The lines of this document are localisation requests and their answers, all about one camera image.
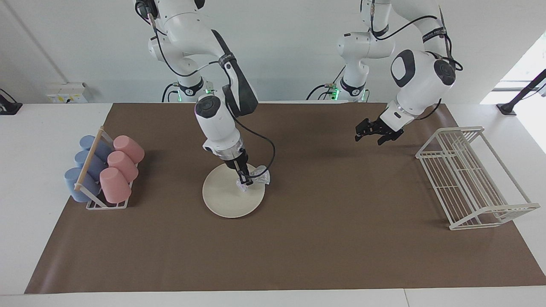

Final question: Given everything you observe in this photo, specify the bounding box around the white wire basket rack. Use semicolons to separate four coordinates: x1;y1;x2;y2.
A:
415;126;540;231

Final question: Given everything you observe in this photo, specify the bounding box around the black angled stand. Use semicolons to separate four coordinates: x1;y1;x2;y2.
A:
497;69;546;116

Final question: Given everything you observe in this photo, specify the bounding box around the brown table mat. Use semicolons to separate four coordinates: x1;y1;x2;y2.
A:
24;101;546;295

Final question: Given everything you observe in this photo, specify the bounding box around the clear plastic wrapper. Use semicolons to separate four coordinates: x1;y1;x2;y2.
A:
236;165;272;192

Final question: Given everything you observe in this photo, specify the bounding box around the cream round plate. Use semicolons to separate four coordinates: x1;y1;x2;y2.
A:
202;162;266;219

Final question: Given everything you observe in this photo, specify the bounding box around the black base cable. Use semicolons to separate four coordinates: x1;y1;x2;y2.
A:
305;64;347;101
161;82;182;103

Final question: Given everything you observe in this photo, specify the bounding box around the blue plastic cup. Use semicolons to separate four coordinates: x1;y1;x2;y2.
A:
64;167;102;203
79;135;112;160
75;150;107;180

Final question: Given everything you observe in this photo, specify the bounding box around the white wall outlet box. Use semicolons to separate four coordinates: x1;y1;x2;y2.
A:
45;82;89;104

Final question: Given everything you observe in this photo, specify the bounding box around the pink plastic cup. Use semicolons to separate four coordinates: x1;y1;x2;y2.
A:
99;167;132;204
107;151;139;182
113;135;145;164

